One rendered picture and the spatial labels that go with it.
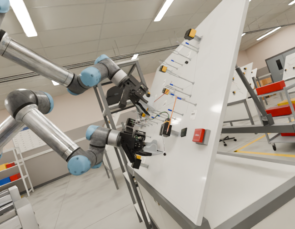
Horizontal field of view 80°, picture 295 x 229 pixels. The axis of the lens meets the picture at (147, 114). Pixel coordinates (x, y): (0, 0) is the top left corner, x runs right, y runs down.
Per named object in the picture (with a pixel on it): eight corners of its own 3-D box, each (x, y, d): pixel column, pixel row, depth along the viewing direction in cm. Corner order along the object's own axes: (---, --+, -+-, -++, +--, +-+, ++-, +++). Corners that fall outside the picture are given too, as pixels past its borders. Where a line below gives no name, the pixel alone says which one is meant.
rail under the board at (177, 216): (201, 248, 54) (193, 228, 54) (128, 171, 166) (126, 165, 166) (214, 239, 56) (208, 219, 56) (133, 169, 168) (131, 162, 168)
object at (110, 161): (117, 190, 364) (91, 114, 366) (108, 178, 473) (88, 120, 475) (147, 175, 392) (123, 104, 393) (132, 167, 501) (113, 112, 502)
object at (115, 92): (107, 106, 179) (102, 88, 179) (106, 109, 201) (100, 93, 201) (135, 98, 189) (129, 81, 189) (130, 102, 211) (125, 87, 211)
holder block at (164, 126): (166, 137, 87) (158, 135, 86) (168, 126, 89) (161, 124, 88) (170, 136, 83) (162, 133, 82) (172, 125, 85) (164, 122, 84)
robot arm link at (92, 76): (82, 93, 78) (97, 83, 86) (97, 83, 71) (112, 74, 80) (71, 77, 76) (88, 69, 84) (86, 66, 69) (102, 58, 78)
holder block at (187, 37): (195, 39, 109) (182, 32, 107) (204, 35, 99) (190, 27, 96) (192, 46, 110) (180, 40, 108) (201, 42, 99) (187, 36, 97)
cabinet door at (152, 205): (172, 247, 111) (152, 188, 111) (147, 211, 163) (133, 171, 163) (175, 245, 112) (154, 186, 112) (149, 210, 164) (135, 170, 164)
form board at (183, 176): (128, 164, 167) (127, 164, 167) (158, 69, 187) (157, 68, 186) (201, 226, 55) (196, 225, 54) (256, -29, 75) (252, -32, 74)
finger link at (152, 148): (164, 148, 77) (143, 143, 78) (162, 158, 79) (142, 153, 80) (165, 144, 80) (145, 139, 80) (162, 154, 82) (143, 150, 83)
